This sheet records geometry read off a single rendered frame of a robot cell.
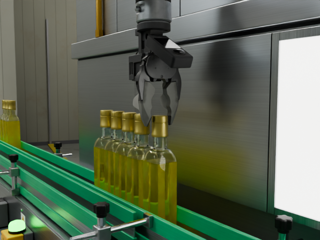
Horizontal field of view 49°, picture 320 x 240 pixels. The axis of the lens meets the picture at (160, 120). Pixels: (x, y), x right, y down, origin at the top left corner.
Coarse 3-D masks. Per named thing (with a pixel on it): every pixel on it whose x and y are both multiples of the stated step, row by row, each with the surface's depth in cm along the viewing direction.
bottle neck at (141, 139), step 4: (136, 136) 79; (140, 136) 78; (144, 136) 78; (148, 136) 79; (136, 140) 79; (140, 140) 78; (144, 140) 78; (148, 140) 79; (136, 144) 79; (140, 144) 78; (144, 144) 78; (148, 144) 79
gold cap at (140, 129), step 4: (136, 116) 78; (136, 120) 78; (140, 120) 77; (136, 124) 78; (140, 124) 77; (136, 128) 78; (140, 128) 77; (144, 128) 77; (148, 128) 78; (136, 132) 78; (140, 132) 77; (144, 132) 77; (148, 132) 78
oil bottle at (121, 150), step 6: (120, 144) 83; (126, 144) 82; (132, 144) 82; (120, 150) 82; (126, 150) 81; (120, 156) 82; (126, 156) 81; (120, 162) 82; (126, 162) 81; (120, 168) 82; (126, 168) 81; (120, 174) 83; (126, 174) 81; (120, 180) 83; (126, 180) 81; (120, 186) 83; (126, 186) 81; (120, 192) 83; (126, 192) 82; (126, 198) 82
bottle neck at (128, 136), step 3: (123, 132) 83; (126, 132) 83; (129, 132) 82; (132, 132) 83; (123, 135) 84; (126, 135) 83; (129, 135) 83; (132, 135) 83; (123, 138) 84; (126, 138) 83; (129, 138) 83; (132, 138) 83; (135, 138) 84; (126, 141) 83; (129, 141) 83; (132, 141) 83
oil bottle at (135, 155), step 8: (128, 152) 79; (136, 152) 77; (144, 152) 77; (128, 160) 79; (136, 160) 76; (128, 168) 79; (136, 168) 77; (128, 176) 80; (136, 176) 77; (128, 184) 80; (136, 184) 77; (128, 192) 80; (136, 192) 77; (128, 200) 80; (136, 200) 77
